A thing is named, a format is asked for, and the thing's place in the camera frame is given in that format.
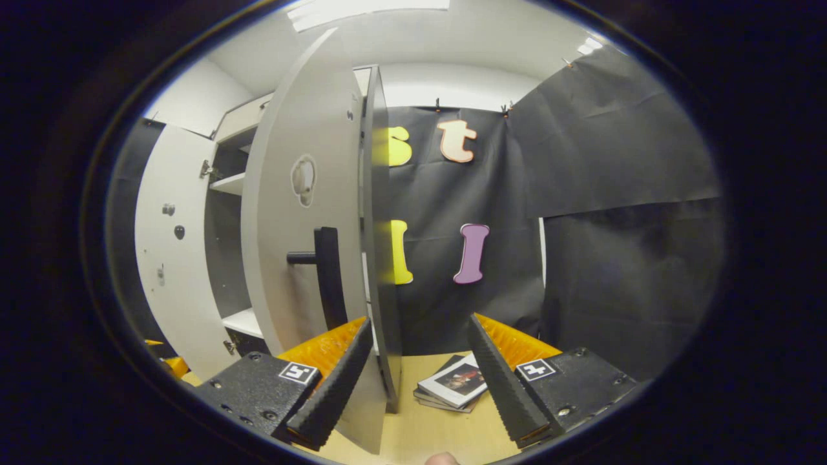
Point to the white book with picture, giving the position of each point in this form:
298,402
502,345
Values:
455,381

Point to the black backdrop cloth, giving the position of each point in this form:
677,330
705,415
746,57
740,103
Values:
581,258

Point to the metal door hinge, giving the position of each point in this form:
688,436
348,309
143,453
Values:
229,347
207,169

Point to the white cabinet shelf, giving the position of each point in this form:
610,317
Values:
229,184

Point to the ceiling light panel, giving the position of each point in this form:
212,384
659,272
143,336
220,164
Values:
589,46
368,11

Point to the grey book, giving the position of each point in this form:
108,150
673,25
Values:
433,403

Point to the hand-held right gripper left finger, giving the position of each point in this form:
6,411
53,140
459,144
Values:
336,394

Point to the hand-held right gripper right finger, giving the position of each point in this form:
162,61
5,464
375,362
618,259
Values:
504,394

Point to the white cabinet door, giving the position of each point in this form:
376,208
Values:
284,290
168,290

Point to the white and grey cabinet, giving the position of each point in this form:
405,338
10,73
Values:
226,258

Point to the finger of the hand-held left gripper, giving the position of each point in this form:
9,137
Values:
176,367
154,343

